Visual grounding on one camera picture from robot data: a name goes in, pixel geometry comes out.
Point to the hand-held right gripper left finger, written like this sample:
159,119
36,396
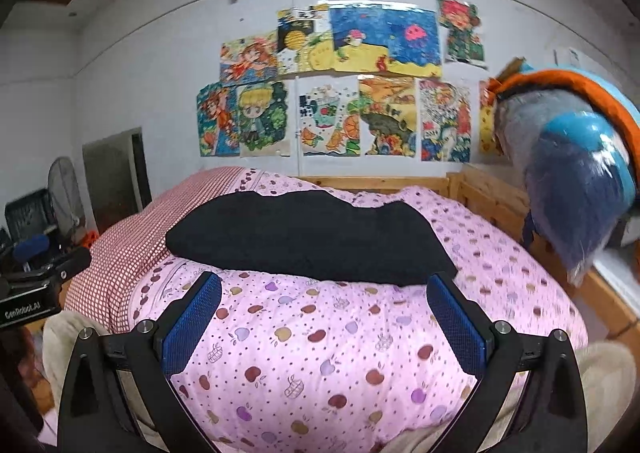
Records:
192,323

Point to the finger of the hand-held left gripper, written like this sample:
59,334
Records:
70,262

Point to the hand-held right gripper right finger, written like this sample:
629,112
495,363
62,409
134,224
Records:
457,328

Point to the black garment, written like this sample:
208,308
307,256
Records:
310,238

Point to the pile of colourful clothes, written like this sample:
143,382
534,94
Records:
565,158

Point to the red checked blanket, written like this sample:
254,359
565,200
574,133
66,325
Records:
125,253

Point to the standing electric fan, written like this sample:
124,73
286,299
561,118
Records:
62,188

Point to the pink apple print quilt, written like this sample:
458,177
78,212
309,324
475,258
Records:
325,333

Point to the person's beige trousers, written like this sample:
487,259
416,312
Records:
605,383

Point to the wooden bed frame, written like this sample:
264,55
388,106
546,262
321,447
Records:
480,193

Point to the white wall socket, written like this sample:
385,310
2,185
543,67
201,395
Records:
566,56

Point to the group of colourful wall drawings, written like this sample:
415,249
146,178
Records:
385,43

